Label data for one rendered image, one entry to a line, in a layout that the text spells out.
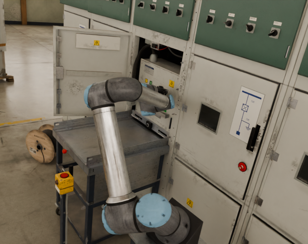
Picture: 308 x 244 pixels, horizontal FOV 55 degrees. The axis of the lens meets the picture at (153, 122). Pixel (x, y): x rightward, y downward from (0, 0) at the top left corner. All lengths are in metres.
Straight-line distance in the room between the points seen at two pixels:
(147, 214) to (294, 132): 0.82
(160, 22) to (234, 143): 1.01
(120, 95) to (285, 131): 0.85
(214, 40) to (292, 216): 1.06
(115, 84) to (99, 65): 1.19
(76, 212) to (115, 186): 1.25
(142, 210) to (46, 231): 1.51
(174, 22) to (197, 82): 0.44
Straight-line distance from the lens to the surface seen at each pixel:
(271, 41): 1.66
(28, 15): 13.40
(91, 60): 2.56
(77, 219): 2.60
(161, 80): 2.34
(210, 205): 2.12
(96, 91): 1.44
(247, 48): 1.73
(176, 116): 2.19
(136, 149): 2.13
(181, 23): 2.07
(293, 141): 1.64
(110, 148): 1.42
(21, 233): 2.79
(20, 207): 3.02
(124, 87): 1.40
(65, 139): 2.29
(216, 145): 1.94
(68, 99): 2.65
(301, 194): 1.71
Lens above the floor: 1.93
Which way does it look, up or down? 24 degrees down
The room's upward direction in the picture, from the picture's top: 8 degrees clockwise
